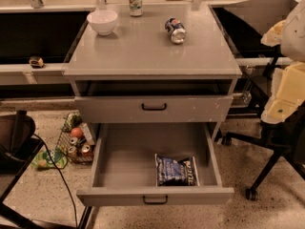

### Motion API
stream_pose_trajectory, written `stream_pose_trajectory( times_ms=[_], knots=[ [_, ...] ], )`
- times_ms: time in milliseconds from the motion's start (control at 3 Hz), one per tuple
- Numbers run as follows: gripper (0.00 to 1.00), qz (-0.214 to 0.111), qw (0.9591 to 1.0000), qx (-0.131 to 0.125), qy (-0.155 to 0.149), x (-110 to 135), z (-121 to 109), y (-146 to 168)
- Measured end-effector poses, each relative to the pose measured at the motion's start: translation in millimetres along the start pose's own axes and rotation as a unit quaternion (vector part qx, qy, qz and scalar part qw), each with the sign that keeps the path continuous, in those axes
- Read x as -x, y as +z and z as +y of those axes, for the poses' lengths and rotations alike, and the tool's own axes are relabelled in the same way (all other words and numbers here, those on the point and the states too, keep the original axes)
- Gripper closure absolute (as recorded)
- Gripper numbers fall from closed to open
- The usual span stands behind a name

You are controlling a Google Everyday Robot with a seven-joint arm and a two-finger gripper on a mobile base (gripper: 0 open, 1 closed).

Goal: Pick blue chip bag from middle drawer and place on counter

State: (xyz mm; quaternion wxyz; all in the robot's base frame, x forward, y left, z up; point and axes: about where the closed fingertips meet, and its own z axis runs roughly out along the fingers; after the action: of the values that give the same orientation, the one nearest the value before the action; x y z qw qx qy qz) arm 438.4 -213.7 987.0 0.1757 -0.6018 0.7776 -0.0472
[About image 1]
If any open grey middle drawer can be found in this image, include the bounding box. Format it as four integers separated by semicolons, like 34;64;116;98
77;122;234;207

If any white box in basket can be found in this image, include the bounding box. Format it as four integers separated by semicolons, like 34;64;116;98
80;123;95;145

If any white bowl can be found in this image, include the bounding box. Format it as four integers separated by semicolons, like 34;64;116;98
87;10;118;35

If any green chip bag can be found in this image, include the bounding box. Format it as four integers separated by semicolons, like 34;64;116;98
62;113;82;133

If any silver soda can in basket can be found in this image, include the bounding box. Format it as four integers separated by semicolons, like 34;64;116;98
70;137;78;145

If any black cable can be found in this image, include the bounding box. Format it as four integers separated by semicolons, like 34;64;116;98
32;133;79;229

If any lying blue soda can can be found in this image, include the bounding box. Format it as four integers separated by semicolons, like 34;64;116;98
165;17;187;44

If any black chair at left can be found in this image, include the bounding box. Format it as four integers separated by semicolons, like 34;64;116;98
0;110;77;229

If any tape measure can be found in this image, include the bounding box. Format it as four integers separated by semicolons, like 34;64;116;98
29;56;44;68

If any wire basket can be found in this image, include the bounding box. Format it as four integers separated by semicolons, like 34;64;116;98
56;112;95;163

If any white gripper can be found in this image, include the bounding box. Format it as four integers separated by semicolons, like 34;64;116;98
260;20;305;124

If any upright green soda can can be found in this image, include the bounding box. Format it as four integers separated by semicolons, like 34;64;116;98
129;0;143;16

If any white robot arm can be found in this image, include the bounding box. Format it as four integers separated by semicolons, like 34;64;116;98
261;0;305;124

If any orange ball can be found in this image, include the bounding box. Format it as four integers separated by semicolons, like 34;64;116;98
71;127;83;138

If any grey drawer cabinet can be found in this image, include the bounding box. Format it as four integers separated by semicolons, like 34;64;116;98
65;4;241;135

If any closed grey top drawer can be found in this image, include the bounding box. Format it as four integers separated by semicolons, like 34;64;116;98
75;95;233;123

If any blue chip bag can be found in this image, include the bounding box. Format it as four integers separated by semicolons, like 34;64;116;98
154;154;200;186

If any red soda can in basket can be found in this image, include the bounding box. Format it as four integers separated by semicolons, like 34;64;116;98
81;144;92;157

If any black office chair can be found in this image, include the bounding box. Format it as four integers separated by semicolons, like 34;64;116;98
213;0;305;202

